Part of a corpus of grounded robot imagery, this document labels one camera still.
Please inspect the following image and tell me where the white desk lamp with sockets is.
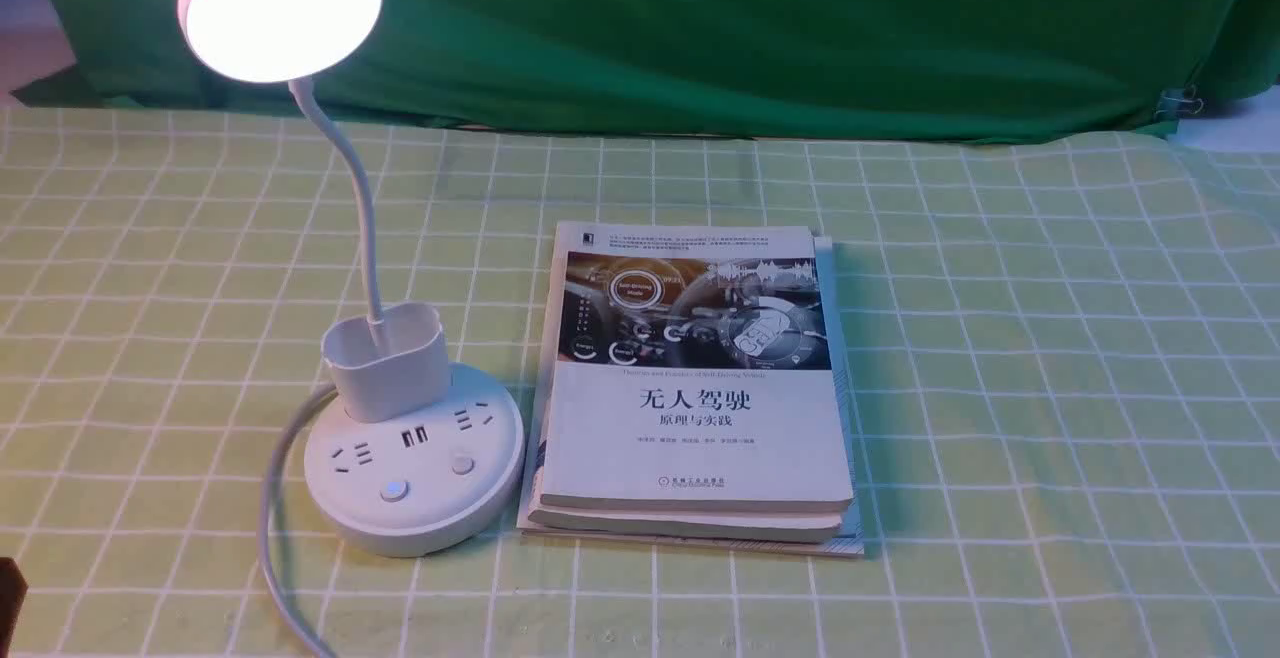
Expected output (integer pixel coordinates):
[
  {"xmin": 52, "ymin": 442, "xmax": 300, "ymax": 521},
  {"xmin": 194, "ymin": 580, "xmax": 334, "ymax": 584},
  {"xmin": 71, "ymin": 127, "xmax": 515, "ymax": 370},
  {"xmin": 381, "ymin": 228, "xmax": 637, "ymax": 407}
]
[{"xmin": 177, "ymin": 0, "xmax": 526, "ymax": 558}]

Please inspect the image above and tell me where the top book white cover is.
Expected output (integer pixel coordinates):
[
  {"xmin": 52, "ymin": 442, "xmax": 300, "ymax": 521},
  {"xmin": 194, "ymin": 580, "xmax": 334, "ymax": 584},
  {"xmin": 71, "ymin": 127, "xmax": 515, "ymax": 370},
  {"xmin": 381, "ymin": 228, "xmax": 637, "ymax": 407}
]
[{"xmin": 538, "ymin": 221, "xmax": 855, "ymax": 515}]

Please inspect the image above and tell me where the bottom thin book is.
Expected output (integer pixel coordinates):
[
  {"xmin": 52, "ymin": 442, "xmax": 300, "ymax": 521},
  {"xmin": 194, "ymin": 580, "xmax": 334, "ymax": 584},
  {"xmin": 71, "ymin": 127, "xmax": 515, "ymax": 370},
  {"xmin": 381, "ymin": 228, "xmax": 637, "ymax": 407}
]
[{"xmin": 517, "ymin": 236, "xmax": 867, "ymax": 558}]

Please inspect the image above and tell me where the green backdrop cloth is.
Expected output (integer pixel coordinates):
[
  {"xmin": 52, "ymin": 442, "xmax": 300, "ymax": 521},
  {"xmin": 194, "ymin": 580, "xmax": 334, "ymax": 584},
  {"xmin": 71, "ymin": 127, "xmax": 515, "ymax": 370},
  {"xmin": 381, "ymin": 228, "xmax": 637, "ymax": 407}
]
[{"xmin": 12, "ymin": 0, "xmax": 1280, "ymax": 145}]

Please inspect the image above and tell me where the metal binder clip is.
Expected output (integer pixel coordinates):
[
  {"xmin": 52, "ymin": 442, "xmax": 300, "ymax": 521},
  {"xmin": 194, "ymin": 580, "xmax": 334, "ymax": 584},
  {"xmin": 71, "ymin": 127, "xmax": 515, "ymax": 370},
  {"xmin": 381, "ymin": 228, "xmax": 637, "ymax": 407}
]
[{"xmin": 1153, "ymin": 84, "xmax": 1204, "ymax": 122}]

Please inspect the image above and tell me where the dark object at left edge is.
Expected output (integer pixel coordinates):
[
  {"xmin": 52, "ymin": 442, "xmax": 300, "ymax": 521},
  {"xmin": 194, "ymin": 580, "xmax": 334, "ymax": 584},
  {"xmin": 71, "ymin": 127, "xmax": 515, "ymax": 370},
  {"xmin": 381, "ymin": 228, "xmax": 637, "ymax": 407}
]
[{"xmin": 0, "ymin": 557, "xmax": 28, "ymax": 657}]

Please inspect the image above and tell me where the white lamp power cable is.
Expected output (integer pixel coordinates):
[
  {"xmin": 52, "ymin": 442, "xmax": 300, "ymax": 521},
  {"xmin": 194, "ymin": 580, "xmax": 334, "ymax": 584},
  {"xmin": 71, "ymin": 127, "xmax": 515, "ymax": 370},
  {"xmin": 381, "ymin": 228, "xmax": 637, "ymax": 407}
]
[{"xmin": 259, "ymin": 384, "xmax": 340, "ymax": 658}]

